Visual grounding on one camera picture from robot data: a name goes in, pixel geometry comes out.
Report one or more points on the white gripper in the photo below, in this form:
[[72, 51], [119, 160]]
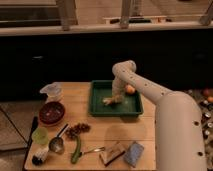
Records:
[[118, 88]]

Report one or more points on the yellow banana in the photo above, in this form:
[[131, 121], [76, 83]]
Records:
[[111, 100]]

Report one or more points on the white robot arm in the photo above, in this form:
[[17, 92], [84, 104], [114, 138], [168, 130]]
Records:
[[178, 130]]

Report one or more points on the orange ball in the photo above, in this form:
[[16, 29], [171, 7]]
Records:
[[130, 90]]

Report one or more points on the green plastic tray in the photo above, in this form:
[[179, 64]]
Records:
[[131, 105]]

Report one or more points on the clear measuring cup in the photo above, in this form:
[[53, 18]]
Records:
[[53, 91]]

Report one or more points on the brown pine cone cluster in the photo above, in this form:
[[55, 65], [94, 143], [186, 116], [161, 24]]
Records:
[[74, 131]]

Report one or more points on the metal spoon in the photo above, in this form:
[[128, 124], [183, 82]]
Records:
[[93, 150]]

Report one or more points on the wooden block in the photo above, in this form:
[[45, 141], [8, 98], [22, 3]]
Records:
[[112, 153]]

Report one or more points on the blue sponge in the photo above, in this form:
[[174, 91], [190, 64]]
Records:
[[133, 154]]

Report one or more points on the dark red bowl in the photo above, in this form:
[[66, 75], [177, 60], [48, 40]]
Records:
[[51, 113]]

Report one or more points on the green chili pepper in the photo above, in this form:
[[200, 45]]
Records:
[[75, 155]]

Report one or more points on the metal measuring scoop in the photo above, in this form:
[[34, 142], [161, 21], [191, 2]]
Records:
[[56, 144]]

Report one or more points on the light green cup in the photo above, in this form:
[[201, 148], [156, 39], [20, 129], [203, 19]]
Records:
[[40, 136]]

